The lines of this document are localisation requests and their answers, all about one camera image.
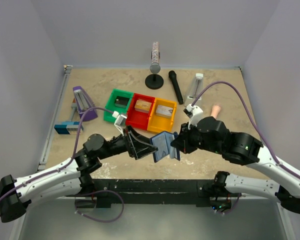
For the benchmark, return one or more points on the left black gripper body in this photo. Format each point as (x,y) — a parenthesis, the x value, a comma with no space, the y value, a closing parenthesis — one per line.
(130,149)

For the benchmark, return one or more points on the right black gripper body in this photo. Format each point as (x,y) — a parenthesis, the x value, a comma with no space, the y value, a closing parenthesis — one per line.
(191,137)

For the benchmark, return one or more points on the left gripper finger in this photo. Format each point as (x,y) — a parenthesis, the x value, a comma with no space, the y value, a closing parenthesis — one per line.
(144,152)
(139,139)

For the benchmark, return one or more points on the blue leather card holder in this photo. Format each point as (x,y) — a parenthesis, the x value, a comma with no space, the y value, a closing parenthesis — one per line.
(163,142)

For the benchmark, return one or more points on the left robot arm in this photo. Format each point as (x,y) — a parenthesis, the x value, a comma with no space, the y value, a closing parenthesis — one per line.
(72,176)

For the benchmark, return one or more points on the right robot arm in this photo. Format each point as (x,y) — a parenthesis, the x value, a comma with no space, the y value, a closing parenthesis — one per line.
(283,183)

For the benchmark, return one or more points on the silver card stack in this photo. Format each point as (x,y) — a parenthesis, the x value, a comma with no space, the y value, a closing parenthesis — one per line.
(164,111)

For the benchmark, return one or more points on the orange card stack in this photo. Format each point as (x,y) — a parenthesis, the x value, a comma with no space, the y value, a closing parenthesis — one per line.
(142,106)

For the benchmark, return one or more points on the black card stack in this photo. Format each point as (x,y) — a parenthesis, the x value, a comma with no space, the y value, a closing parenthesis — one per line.
(121,102)

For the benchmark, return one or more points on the red plastic bin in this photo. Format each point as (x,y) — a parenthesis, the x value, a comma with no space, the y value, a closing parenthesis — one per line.
(138,119)

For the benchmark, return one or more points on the yellow plastic bin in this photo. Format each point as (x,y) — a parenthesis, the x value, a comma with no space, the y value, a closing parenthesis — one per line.
(157,124)

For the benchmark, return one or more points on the pink microphone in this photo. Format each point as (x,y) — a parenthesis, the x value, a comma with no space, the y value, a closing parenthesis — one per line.
(215,110)

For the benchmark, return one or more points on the white metronome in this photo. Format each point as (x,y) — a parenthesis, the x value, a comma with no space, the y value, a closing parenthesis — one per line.
(194,89)

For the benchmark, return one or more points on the green plastic bin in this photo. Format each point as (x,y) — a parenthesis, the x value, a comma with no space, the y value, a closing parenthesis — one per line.
(117,92)

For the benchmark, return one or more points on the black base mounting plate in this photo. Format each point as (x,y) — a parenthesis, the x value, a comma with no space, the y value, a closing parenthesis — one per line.
(196,192)

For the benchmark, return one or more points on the black round microphone stand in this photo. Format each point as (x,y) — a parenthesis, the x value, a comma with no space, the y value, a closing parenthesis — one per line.
(154,81)

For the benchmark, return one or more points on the black microphone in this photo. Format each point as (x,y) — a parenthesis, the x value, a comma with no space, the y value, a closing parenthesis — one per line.
(173,78)

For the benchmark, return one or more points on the purple metronome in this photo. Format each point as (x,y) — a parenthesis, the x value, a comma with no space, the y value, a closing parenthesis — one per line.
(84,102)

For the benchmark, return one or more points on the blue grey block toy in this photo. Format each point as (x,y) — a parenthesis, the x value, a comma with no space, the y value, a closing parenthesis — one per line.
(69,126)

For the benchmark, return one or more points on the glitter microphone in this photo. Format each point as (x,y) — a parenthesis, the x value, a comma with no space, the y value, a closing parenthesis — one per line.
(155,58)

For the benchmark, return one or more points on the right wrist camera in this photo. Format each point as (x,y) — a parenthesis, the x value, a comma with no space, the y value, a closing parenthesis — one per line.
(194,113)

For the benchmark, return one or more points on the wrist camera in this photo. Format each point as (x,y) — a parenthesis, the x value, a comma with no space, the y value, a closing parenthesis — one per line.
(194,113)
(120,121)

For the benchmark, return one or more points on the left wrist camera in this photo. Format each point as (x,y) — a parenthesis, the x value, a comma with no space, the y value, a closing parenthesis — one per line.
(120,121)

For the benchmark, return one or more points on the aluminium frame rail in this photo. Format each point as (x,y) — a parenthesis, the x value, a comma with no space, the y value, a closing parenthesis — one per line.
(46,149)

